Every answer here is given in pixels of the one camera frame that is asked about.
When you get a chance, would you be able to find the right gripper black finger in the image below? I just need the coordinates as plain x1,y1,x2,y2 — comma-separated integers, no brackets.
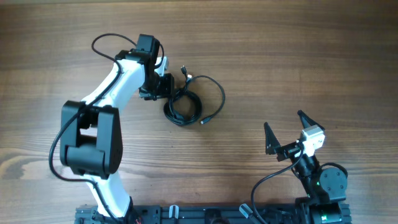
297,110,325,131
264,122,281,155

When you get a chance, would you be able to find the black USB cable long loop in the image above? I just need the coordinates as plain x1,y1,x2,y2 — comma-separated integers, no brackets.
185,74,226,126

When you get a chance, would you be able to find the black thin USB cable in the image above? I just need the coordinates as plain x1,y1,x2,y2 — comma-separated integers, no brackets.
167,65,193,103

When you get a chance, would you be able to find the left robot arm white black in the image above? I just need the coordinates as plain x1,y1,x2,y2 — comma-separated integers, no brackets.
50,34,174,223

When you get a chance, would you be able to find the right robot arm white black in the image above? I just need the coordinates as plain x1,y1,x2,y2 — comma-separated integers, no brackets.
262,110,351,223

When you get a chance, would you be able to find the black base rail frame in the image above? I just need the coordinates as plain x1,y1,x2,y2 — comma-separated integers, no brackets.
73,203,352,224

